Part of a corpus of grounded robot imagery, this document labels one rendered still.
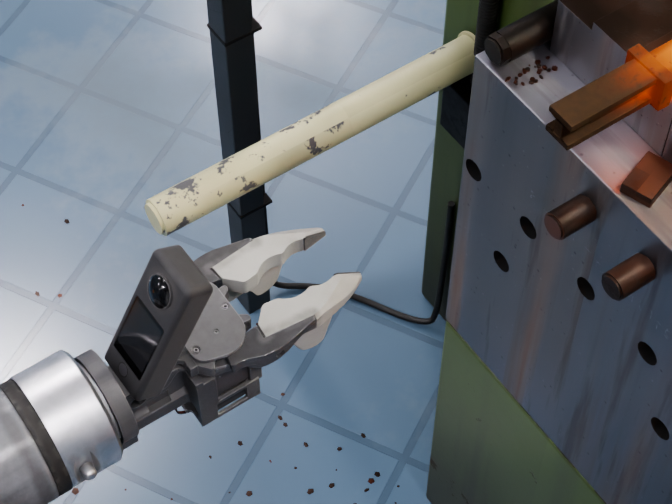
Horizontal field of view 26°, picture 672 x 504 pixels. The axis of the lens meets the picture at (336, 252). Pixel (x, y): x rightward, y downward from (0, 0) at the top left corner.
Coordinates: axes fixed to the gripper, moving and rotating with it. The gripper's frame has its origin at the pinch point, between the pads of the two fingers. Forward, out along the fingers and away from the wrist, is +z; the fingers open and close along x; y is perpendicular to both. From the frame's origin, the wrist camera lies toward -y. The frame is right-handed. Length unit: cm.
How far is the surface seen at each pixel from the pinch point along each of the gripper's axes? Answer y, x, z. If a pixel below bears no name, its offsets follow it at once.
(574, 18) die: 2.3, -10.1, 32.9
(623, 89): -1.3, 0.7, 28.4
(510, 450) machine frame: 64, -2, 27
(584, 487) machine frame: 54, 10, 27
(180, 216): 37, -35, 4
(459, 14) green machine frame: 36, -41, 47
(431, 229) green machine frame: 81, -43, 47
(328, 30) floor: 100, -99, 67
